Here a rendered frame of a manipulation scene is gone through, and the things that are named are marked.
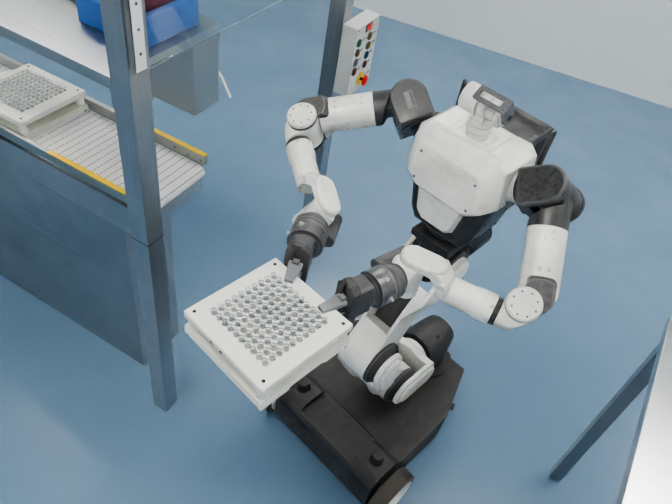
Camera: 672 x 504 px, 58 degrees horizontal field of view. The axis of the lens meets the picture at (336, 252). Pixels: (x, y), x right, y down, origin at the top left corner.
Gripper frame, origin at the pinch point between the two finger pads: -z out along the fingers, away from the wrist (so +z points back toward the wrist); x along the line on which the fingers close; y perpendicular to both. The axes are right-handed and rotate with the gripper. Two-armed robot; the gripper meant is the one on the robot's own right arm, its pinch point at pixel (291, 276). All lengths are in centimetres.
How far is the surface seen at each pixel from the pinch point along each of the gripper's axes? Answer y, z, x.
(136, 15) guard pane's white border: 41, 17, -42
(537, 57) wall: -99, 380, 91
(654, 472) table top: -87, -11, 17
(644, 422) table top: -87, 1, 17
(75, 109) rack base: 86, 58, 14
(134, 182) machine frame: 44.5, 16.1, -0.1
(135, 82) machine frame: 42, 16, -27
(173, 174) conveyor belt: 47, 43, 17
